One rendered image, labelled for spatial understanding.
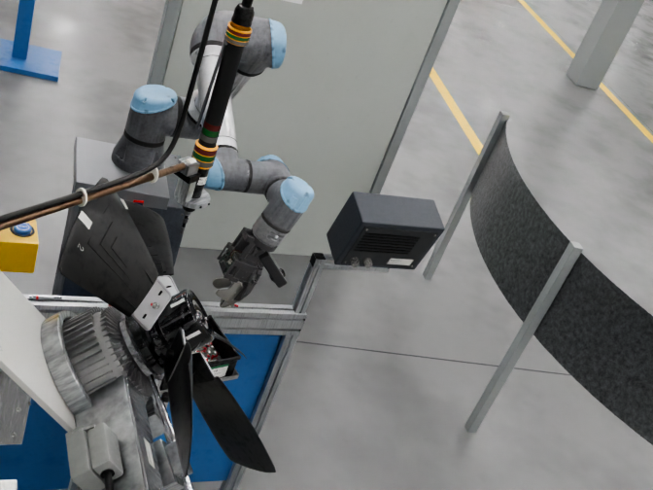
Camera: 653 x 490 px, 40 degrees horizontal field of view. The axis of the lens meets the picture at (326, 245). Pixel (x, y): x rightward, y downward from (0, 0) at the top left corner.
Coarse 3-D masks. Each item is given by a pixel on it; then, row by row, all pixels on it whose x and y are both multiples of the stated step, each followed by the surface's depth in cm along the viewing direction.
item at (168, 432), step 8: (152, 376) 175; (152, 384) 174; (160, 400) 173; (160, 408) 171; (160, 416) 170; (168, 416) 171; (168, 424) 169; (168, 432) 168; (168, 440) 167; (184, 480) 163; (192, 488) 163
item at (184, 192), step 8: (184, 160) 165; (192, 168) 165; (184, 176) 166; (192, 176) 165; (184, 184) 168; (192, 184) 168; (176, 192) 170; (184, 192) 169; (192, 192) 169; (184, 200) 169; (192, 200) 171; (200, 200) 172; (208, 200) 173; (192, 208) 171; (200, 208) 171
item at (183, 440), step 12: (180, 360) 168; (180, 372) 165; (168, 384) 170; (180, 384) 163; (192, 384) 151; (168, 396) 168; (180, 396) 162; (192, 396) 151; (180, 408) 160; (180, 420) 159; (180, 432) 158; (180, 444) 157; (180, 456) 157
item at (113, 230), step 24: (96, 216) 159; (120, 216) 165; (72, 240) 153; (96, 240) 158; (120, 240) 164; (72, 264) 153; (96, 264) 159; (120, 264) 164; (144, 264) 169; (96, 288) 159; (120, 288) 164; (144, 288) 169
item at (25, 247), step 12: (12, 228) 207; (36, 228) 210; (0, 240) 202; (12, 240) 204; (24, 240) 205; (36, 240) 206; (0, 252) 204; (12, 252) 205; (24, 252) 206; (36, 252) 207; (0, 264) 206; (12, 264) 207; (24, 264) 208
